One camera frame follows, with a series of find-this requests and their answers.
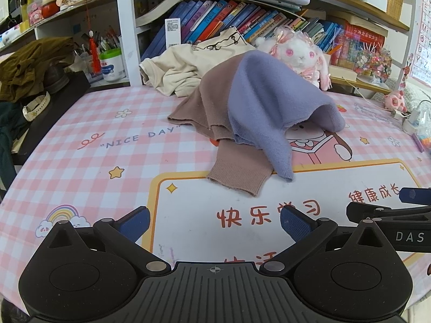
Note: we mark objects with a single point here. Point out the alphabet wall poster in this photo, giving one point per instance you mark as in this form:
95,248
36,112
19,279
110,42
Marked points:
420,69

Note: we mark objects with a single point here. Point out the white barcode box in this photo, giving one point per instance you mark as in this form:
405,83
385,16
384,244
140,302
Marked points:
172,32

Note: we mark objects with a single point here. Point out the pink checkered desk mat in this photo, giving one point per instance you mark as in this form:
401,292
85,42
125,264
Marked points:
115,150

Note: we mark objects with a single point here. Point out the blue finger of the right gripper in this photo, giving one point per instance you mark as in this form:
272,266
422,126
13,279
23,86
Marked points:
418,196

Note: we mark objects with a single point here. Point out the row of colourful books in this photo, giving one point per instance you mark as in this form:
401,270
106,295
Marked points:
203,20

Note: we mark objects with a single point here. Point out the red tassel charm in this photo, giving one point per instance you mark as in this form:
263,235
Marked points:
94,54

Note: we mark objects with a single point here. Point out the cream wrist watch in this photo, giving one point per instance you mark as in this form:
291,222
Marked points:
34,108

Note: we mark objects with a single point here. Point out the purple and brown sweater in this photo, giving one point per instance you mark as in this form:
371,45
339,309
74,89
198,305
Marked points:
246,104

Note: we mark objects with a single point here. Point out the white pink plush bunny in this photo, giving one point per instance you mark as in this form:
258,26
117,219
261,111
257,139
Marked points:
296,50

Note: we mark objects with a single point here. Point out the olive brown clothing pile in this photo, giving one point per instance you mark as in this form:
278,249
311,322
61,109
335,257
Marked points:
24,70

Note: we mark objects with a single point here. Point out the cream beige garment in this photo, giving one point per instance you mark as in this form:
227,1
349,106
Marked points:
180,68

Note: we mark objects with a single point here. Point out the white green pen jar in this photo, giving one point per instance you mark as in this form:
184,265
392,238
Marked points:
112,65

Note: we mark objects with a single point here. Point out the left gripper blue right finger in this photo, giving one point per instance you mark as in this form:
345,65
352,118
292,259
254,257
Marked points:
300,227

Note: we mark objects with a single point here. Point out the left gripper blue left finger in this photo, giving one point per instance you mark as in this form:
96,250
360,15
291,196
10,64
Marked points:
133,225

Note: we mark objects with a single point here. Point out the small pink plush toy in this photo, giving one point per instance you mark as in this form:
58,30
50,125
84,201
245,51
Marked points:
395,101

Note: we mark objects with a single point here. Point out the colourful bead ornament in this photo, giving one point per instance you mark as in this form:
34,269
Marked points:
377,64

